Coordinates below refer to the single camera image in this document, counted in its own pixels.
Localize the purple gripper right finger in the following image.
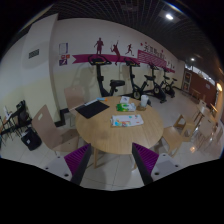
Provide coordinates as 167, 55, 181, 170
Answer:
132, 143, 159, 185

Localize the black folding chair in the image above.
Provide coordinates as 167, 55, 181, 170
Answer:
0, 100, 31, 136

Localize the black exercise bike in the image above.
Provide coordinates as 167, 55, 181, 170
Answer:
148, 62, 166, 103
161, 68, 176, 98
123, 57, 152, 101
87, 54, 126, 98

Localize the wooden table far right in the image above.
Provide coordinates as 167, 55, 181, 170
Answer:
194, 100, 217, 137

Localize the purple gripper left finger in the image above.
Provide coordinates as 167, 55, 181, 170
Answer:
64, 144, 92, 185

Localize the green wet wipes pack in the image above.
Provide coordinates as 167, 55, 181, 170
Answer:
116, 103, 136, 112

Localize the black exercise bike far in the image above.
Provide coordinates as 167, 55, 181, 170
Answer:
161, 68, 176, 98

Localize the wooden stool right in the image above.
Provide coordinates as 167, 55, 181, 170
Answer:
174, 115, 195, 133

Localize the round wooden table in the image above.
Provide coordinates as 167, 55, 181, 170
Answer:
75, 96, 164, 167

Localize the wooden chair behind table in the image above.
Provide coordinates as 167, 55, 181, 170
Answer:
64, 85, 84, 115

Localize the small white card box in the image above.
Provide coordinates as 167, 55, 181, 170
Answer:
120, 96, 130, 103

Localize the black exercise bike left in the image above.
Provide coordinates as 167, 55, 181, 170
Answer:
87, 54, 126, 98

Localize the wooden chair right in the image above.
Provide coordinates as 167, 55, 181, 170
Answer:
162, 125, 195, 157

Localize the white paper roll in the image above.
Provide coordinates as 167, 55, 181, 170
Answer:
140, 95, 149, 108

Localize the wall poster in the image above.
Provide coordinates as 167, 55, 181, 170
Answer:
59, 43, 70, 66

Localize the black rectangular mat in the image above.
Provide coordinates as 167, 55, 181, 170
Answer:
76, 101, 108, 119

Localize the wooden chair left near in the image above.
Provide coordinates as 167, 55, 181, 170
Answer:
32, 105, 79, 153

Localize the black trash bin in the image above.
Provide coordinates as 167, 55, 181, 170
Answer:
21, 127, 42, 151

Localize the blue pen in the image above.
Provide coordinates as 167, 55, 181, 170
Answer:
96, 98, 108, 101

